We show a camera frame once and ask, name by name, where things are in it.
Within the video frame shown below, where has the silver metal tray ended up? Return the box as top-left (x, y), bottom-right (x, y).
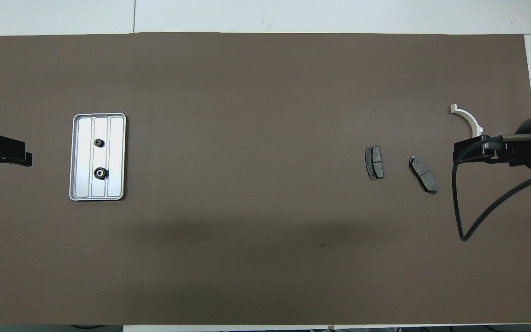
top-left (69, 113), bottom-right (127, 202)

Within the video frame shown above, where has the curved dark grey brake pad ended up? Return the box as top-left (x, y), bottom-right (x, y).
top-left (408, 155), bottom-right (438, 195)

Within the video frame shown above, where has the rectangular dark grey brake pad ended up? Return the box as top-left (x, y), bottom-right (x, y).
top-left (365, 146), bottom-right (384, 180)

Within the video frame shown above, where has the brown table mat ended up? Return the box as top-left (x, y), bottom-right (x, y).
top-left (0, 32), bottom-right (531, 326)

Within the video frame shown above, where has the white semicircular plastic bracket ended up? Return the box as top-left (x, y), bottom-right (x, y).
top-left (450, 104), bottom-right (484, 137)

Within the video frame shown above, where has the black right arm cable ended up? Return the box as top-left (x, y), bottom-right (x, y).
top-left (452, 134), bottom-right (531, 242)

